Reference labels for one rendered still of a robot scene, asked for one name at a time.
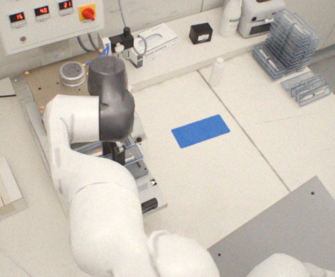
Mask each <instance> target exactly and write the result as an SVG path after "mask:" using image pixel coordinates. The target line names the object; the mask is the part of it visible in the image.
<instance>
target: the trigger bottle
mask: <svg viewBox="0 0 335 277"><path fill-rule="evenodd" d="M240 15H241V0H230V1H229V2H228V3H227V4H226V6H225V8H224V11H223V15H222V19H221V23H220V26H219V33H220V34H221V35H222V36H224V37H227V38H229V37H232V36H234V35H235V33H236V29H237V25H238V23H239V19H240Z"/></svg>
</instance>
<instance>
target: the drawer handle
mask: <svg viewBox="0 0 335 277"><path fill-rule="evenodd" d="M152 207H154V209H156V208H158V201H157V198H156V197H154V198H152V199H151V200H148V201H145V202H143V203H141V208H142V212H143V211H145V210H147V209H150V208H152Z"/></svg>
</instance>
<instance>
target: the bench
mask: <svg viewBox="0 0 335 277"><path fill-rule="evenodd" d="M251 53H252V52H251V51H250V52H248V53H245V54H242V55H238V56H236V57H233V58H230V59H227V60H224V63H225V68H224V72H223V75H222V78H221V79H220V83H219V86H217V87H212V86H211V85H210V84H209V78H210V74H211V70H212V67H213V65H209V66H208V67H205V68H201V69H199V70H196V71H193V72H189V73H186V74H183V75H181V76H178V77H174V78H171V79H168V80H166V81H162V82H161V83H158V84H155V85H152V86H150V87H146V88H143V89H140V90H137V91H134V92H133V93H132V95H133V98H134V102H135V105H136V106H135V110H136V112H137V113H138V115H139V117H140V119H141V122H142V125H143V129H144V132H145V134H146V136H147V138H148V139H146V140H147V146H148V152H149V153H150V159H151V165H152V172H153V176H154V179H155V180H156V182H157V185H158V186H159V188H160V190H161V192H162V194H164V196H165V198H166V200H167V202H168V205H167V207H166V208H164V209H161V210H159V211H157V212H154V213H153V214H152V215H150V216H146V217H145V218H143V226H144V233H145V235H146V236H148V237H150V235H151V234H152V232H153V231H157V230H167V231H168V232H169V233H170V234H178V235H182V236H185V237H188V238H191V239H194V240H196V241H197V242H198V243H200V244H201V246H203V247H204V248H205V249H207V248H208V247H210V246H212V245H214V244H215V243H216V242H218V241H219V240H221V239H222V238H223V237H226V236H227V235H229V233H231V232H232V231H234V230H235V229H237V228H238V227H240V226H242V225H243V224H245V223H246V222H248V221H249V220H251V218H253V217H254V216H257V215H258V214H259V213H261V212H262V211H264V210H265V209H266V208H268V207H270V206H271V205H273V204H274V203H275V202H277V201H278V200H280V199H281V198H283V197H284V196H286V195H287V194H288V193H290V192H292V191H294V190H295V189H296V188H297V187H299V186H300V185H302V184H303V183H305V182H306V181H308V180H309V179H311V178H312V177H314V176H316V175H317V176H318V178H319V179H320V180H321V181H322V183H323V184H324V185H325V187H326V188H327V190H328V191H329V192H330V194H331V195H332V197H333V198H334V199H335V96H334V95H333V94H332V93H331V92H330V95H328V96H325V97H323V98H320V99H318V100H316V101H313V102H311V103H308V104H305V105H303V106H301V107H299V106H298V103H297V102H296V101H295V98H291V97H290V93H289V91H288V92H286V91H285V90H284V89H283V88H282V87H281V86H280V82H282V81H285V80H287V79H290V78H293V77H296V76H298V75H301V74H302V73H305V72H307V71H310V69H309V68H308V67H307V66H306V68H305V69H303V70H300V71H298V72H297V71H296V70H295V71H294V72H293V73H290V74H287V75H284V74H283V75H282V79H280V80H277V81H272V80H271V79H270V78H269V76H268V75H267V74H266V73H265V72H264V70H263V69H262V68H261V67H260V66H259V65H258V63H257V62H256V61H255V60H254V59H253V57H252V56H251ZM5 95H16V93H15V91H14V88H13V86H12V84H11V82H10V80H9V77H8V78H4V79H1V80H0V96H5ZM217 114H219V115H221V117H222V118H223V120H224V121H225V123H226V124H227V127H228V128H229V130H230V132H229V133H226V134H223V135H221V136H217V137H214V138H211V139H208V140H207V141H204V142H201V143H198V144H195V145H191V146H189V147H186V148H180V146H179V145H178V143H177V142H176V139H175V138H174V136H173V134H172V133H171V130H172V129H174V128H179V127H181V126H183V125H186V124H188V123H192V122H195V121H198V120H201V119H205V118H208V117H212V116H214V115H217ZM3 156H5V158H6V160H7V162H8V164H9V166H10V168H11V170H12V172H13V175H14V177H15V178H16V180H17V182H18V185H19V187H20V189H21V192H22V194H23V197H24V200H25V202H26V204H27V207H28V209H26V210H24V211H22V212H19V213H17V214H15V215H13V216H11V217H9V218H7V219H4V220H2V221H0V277H94V276H90V275H89V274H87V273H85V272H83V271H82V270H80V269H79V268H78V266H77V265H76V264H75V262H74V260H73V257H72V255H71V251H70V243H69V231H70V222H69V217H68V218H66V217H65V214H64V212H63V210H62V207H61V205H60V201H59V199H58V196H57V194H56V192H55V191H54V188H53V185H52V183H51V181H50V178H49V175H48V173H47V170H46V168H45V165H44V163H43V161H42V158H41V155H40V153H39V151H38V149H37V147H36V144H35V142H34V138H33V137H32V134H31V131H30V129H29V127H28V124H27V121H26V119H25V116H24V114H23V111H22V109H21V106H20V103H19V101H18V98H17V97H16V96H10V97H2V98H0V158H2V157H3Z"/></svg>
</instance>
